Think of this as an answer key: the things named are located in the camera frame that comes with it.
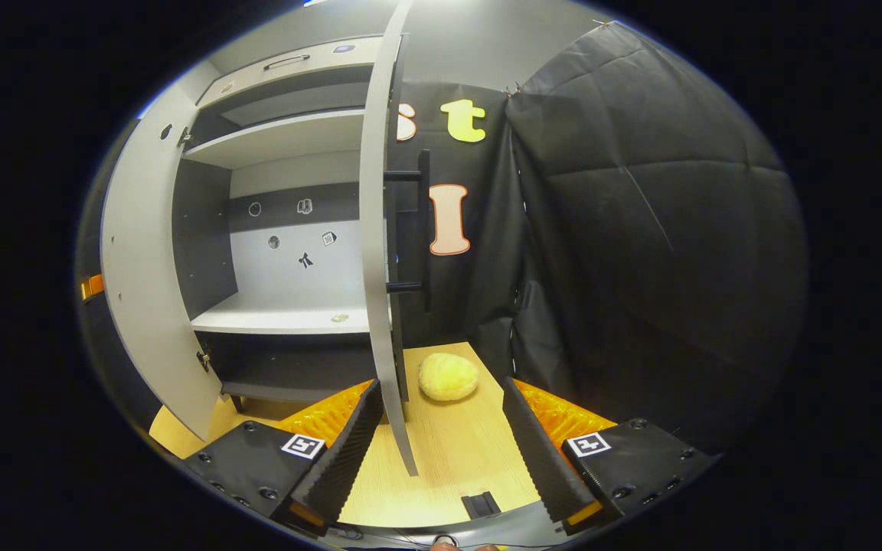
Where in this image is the grey cabinet top drawer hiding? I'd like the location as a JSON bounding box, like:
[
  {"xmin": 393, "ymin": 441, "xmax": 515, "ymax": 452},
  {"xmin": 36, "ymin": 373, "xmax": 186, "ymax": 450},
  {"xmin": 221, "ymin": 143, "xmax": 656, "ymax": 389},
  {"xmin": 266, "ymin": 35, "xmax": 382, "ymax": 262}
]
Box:
[{"xmin": 196, "ymin": 36, "xmax": 384, "ymax": 108}]

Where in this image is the grey double-door shoe cabinet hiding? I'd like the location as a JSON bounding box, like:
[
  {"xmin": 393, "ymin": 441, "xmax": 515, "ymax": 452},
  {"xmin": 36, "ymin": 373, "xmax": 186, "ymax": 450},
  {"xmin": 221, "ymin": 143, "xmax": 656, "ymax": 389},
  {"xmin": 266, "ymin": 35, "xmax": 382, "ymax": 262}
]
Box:
[{"xmin": 171, "ymin": 34, "xmax": 411, "ymax": 406}]

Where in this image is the black door handle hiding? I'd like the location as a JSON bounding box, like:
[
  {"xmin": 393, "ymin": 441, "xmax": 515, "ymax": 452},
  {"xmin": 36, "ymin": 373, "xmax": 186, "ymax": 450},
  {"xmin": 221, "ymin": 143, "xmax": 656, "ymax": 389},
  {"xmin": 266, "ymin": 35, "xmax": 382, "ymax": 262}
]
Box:
[{"xmin": 384, "ymin": 149, "xmax": 433, "ymax": 313}]

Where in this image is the black backdrop cloth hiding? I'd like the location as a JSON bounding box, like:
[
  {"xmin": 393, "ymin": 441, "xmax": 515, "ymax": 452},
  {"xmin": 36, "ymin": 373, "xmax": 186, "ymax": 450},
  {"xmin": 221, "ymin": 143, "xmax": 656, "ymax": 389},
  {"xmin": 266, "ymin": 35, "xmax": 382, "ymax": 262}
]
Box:
[{"xmin": 73, "ymin": 21, "xmax": 809, "ymax": 452}]

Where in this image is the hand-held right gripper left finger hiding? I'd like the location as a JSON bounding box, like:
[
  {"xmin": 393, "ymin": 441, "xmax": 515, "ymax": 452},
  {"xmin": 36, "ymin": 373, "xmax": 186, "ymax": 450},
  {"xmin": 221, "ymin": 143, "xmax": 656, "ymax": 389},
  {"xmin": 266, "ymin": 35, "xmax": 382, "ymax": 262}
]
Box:
[{"xmin": 181, "ymin": 379, "xmax": 386, "ymax": 536}]

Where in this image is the grey cabinet door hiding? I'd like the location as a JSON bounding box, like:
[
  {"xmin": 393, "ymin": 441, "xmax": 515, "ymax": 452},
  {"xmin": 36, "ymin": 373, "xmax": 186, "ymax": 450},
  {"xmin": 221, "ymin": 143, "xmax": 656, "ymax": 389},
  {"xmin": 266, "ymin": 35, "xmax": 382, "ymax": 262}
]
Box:
[
  {"xmin": 100, "ymin": 83, "xmax": 224, "ymax": 442},
  {"xmin": 358, "ymin": 0, "xmax": 420, "ymax": 477}
]

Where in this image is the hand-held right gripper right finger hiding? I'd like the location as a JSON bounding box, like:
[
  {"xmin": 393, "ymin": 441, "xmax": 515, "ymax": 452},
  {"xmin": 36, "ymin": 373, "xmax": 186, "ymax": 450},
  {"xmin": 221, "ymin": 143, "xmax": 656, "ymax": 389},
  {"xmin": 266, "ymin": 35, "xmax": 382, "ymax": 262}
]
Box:
[{"xmin": 501, "ymin": 377, "xmax": 720, "ymax": 536}]

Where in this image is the yellow fluffy sponge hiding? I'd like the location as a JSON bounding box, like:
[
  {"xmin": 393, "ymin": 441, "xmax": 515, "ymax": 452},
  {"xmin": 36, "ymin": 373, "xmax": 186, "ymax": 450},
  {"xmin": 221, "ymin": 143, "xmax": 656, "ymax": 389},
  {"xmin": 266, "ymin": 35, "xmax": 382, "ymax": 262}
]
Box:
[{"xmin": 418, "ymin": 352, "xmax": 480, "ymax": 403}]

